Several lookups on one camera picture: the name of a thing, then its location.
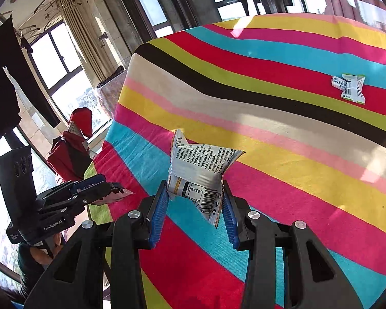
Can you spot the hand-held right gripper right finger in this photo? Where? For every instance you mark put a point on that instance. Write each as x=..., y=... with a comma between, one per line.
x=230, y=219

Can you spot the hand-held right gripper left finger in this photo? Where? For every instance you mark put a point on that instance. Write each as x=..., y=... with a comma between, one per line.
x=159, y=212

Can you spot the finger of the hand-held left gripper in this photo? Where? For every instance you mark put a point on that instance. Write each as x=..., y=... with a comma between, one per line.
x=87, y=182
x=96, y=194

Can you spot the pink snack packet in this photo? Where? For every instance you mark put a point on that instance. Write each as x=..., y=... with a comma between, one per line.
x=124, y=194

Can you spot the white printed snack packet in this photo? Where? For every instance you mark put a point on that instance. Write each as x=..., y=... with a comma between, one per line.
x=196, y=167

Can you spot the person's left forearm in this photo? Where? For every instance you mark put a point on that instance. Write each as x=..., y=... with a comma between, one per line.
x=25, y=270

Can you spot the person's left hand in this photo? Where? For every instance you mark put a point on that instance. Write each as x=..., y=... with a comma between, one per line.
x=41, y=254

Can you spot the red bag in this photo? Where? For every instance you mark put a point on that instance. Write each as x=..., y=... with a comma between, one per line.
x=67, y=157

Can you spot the striped colourful tablecloth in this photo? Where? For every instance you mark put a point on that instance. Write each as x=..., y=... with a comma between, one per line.
x=260, y=154

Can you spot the patterned planter box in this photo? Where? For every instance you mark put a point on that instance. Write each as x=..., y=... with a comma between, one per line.
x=111, y=93

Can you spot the black hanging cloth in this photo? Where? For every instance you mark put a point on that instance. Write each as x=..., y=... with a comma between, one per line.
x=6, y=80

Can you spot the large balcony window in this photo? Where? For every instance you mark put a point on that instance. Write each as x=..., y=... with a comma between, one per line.
x=64, y=58

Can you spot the beige curtain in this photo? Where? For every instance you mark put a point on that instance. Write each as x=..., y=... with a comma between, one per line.
x=83, y=38

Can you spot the small white blue-print packet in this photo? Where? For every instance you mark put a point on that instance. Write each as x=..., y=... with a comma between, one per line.
x=337, y=82

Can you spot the white green-edged snack packet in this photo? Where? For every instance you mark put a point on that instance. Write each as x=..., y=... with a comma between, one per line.
x=353, y=88

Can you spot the dark-framed window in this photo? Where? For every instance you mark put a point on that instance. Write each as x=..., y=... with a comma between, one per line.
x=149, y=4

